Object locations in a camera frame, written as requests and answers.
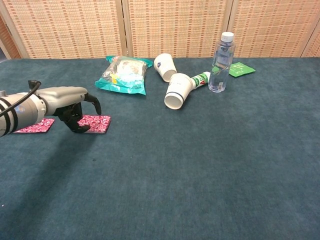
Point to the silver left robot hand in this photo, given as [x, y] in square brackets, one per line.
[62, 98]

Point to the pink patterned tile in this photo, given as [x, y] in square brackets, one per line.
[98, 123]
[40, 126]

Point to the teal snack bag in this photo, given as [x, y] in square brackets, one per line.
[122, 77]

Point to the woven bamboo screen panel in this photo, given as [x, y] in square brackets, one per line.
[270, 27]
[315, 48]
[175, 27]
[70, 27]

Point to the brown wooden panel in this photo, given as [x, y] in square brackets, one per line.
[8, 42]

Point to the plain white paper cup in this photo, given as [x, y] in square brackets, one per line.
[165, 66]

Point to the blue-banded white paper cup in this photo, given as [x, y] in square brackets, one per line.
[177, 90]

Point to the blue felt table cover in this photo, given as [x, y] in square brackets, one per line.
[175, 162]

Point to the green white drink bottle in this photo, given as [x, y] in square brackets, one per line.
[201, 79]

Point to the clear water bottle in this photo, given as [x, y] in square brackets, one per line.
[220, 75]

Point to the green sachet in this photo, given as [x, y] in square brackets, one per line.
[241, 70]

